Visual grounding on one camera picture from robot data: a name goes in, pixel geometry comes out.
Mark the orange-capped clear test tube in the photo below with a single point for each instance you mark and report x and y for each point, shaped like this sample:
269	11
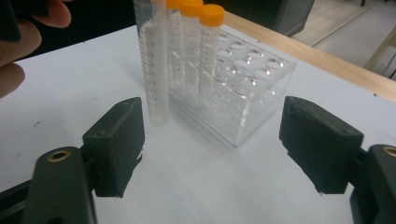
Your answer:
175	37
211	46
154	62
191	46

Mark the clear acrylic tube rack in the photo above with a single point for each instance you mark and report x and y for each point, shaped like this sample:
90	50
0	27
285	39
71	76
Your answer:
249	105

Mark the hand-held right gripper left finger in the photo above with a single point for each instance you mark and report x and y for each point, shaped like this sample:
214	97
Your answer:
115	146

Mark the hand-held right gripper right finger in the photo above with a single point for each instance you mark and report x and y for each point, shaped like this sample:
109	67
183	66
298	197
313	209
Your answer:
320	146

